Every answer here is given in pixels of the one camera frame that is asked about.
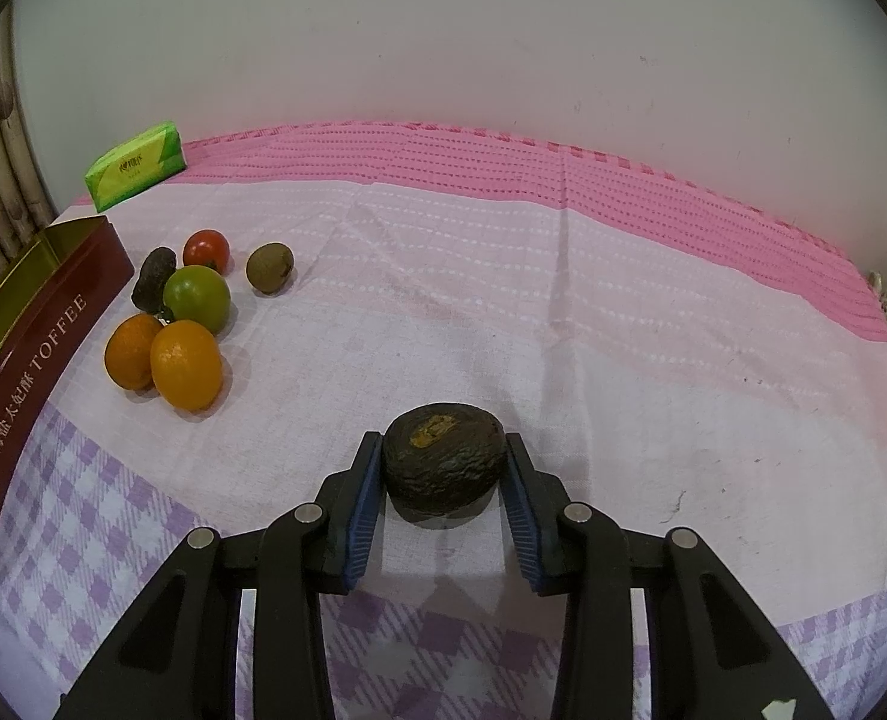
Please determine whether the brown kiwi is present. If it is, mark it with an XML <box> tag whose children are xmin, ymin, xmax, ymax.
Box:
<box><xmin>246</xmin><ymin>242</ymin><xmax>295</xmax><ymax>294</ymax></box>

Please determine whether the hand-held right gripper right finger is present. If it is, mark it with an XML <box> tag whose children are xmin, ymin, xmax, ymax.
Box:
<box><xmin>504</xmin><ymin>433</ymin><xmax>839</xmax><ymax>720</ymax></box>

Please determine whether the pink and purple checked tablecloth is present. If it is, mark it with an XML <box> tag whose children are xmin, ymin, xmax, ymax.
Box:
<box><xmin>0</xmin><ymin>120</ymin><xmax>887</xmax><ymax>720</ymax></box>

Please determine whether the red tomato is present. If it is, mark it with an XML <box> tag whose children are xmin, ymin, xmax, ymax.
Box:
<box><xmin>183</xmin><ymin>229</ymin><xmax>232</xmax><ymax>275</ymax></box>

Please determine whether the small dark avocado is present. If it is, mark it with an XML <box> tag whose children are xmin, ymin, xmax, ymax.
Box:
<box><xmin>130</xmin><ymin>247</ymin><xmax>178</xmax><ymax>314</ymax></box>

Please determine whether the large green tomato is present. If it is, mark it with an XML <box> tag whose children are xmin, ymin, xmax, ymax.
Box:
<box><xmin>162</xmin><ymin>265</ymin><xmax>232</xmax><ymax>337</ymax></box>

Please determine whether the orange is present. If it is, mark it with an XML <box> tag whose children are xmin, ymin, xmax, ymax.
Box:
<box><xmin>105</xmin><ymin>313</ymin><xmax>163</xmax><ymax>392</ymax></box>
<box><xmin>150</xmin><ymin>320</ymin><xmax>224</xmax><ymax>413</ymax></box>

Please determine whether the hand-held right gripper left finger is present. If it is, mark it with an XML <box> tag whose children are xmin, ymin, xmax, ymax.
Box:
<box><xmin>53</xmin><ymin>431</ymin><xmax>385</xmax><ymax>720</ymax></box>

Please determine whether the large dark wrinkled avocado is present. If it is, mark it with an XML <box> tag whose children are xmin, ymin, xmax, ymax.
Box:
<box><xmin>381</xmin><ymin>403</ymin><xmax>508</xmax><ymax>522</ymax></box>

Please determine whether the green tissue pack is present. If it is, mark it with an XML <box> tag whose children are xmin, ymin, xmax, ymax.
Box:
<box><xmin>85</xmin><ymin>122</ymin><xmax>188</xmax><ymax>213</ymax></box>

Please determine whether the gold metal tray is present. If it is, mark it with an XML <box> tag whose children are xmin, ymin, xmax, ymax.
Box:
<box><xmin>0</xmin><ymin>215</ymin><xmax>136</xmax><ymax>535</ymax></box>

